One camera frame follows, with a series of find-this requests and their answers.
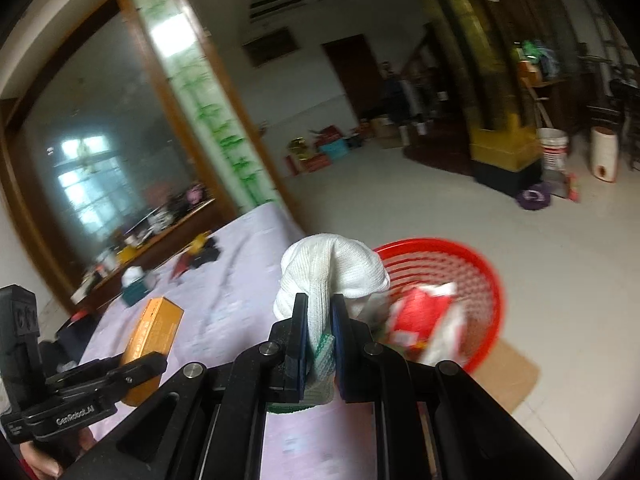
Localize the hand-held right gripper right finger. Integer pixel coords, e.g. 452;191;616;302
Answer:
330;294;576;480

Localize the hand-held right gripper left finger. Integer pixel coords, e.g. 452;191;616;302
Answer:
60;292;311;480

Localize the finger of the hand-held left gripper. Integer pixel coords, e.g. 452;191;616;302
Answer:
45;355;125;386
102;351;168;392

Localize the orange box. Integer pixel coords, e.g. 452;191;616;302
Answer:
120;297;185;407

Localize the white glove green cuff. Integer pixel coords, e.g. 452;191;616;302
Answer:
272;233;391;413

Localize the white medicine box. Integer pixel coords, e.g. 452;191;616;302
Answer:
420;305;468;366

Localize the red plastic basket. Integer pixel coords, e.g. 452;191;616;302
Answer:
372;237;506;376

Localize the person's left hand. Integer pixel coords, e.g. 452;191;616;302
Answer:
17;425;96;480

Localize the teal tissue box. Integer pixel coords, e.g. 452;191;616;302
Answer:
121;266;151;307

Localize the crumpled red white box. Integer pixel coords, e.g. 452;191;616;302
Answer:
387;285;458;351

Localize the cluttered wooden counter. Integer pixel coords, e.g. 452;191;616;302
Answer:
70;185;216;311

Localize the black remote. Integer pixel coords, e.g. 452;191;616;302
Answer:
192;245;223;267

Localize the flat brown cardboard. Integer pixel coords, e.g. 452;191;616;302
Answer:
467;340;541;411

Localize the pile of colourful boxes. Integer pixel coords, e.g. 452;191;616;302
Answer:
285;125;371;176

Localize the gold pillar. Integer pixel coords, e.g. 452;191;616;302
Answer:
400;0;543;183

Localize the white bucket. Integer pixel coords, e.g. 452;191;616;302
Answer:
537;127;571;171

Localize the framed wall picture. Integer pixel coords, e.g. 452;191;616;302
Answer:
242;27;301;68

